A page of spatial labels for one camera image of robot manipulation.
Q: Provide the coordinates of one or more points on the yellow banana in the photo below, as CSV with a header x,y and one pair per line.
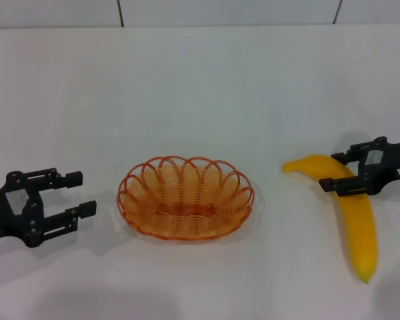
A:
x,y
360,233

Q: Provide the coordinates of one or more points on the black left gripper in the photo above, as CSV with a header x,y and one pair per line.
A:
x,y
0,213

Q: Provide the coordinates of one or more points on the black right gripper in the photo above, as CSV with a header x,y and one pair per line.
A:
x,y
396,160

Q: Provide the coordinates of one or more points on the orange woven plastic basket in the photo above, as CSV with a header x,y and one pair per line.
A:
x,y
186,210

